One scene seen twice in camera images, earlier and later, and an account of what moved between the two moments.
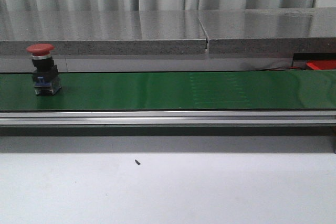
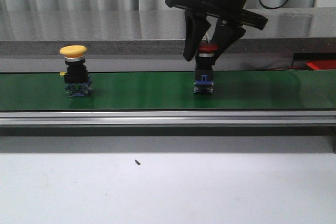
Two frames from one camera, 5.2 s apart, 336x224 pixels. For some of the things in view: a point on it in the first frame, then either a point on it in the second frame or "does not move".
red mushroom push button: (45, 75) to (203, 81)
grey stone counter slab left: (103, 32) does not move
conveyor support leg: (332, 139) does not move
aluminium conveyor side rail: (170, 118) does not move
